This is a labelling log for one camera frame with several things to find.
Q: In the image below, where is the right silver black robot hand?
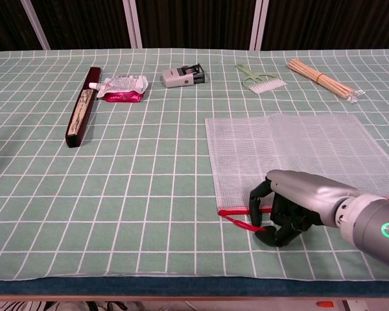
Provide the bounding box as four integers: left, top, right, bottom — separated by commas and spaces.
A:
248, 170, 361, 248

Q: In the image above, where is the white mesh zipper pouch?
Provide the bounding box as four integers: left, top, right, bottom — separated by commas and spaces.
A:
204, 112, 389, 236

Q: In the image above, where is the green white-grid tablecloth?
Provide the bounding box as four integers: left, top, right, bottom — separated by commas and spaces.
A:
0, 48, 389, 282

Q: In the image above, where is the pale green small brush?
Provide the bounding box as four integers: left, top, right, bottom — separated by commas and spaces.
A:
235, 63, 288, 95

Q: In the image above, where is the bundle of wooden sticks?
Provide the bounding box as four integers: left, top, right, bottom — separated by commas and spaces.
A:
287, 58, 366, 104

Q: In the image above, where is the dark blue under cloth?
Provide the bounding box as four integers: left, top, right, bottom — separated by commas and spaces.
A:
0, 275, 389, 298

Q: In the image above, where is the grey black date stamp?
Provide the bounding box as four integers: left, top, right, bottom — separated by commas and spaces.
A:
162, 63, 206, 89

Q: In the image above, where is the black pleated curtain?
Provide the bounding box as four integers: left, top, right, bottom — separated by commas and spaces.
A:
0, 0, 389, 53

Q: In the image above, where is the crumpled red white spout pouch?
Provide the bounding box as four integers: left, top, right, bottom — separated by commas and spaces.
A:
88, 74, 149, 104

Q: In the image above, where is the dark wooden long box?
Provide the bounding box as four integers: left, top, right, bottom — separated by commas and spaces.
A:
65, 66, 102, 149

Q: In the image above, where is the white frame post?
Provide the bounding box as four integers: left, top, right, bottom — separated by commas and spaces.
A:
20, 0, 51, 51
248, 0, 270, 51
122, 0, 143, 49

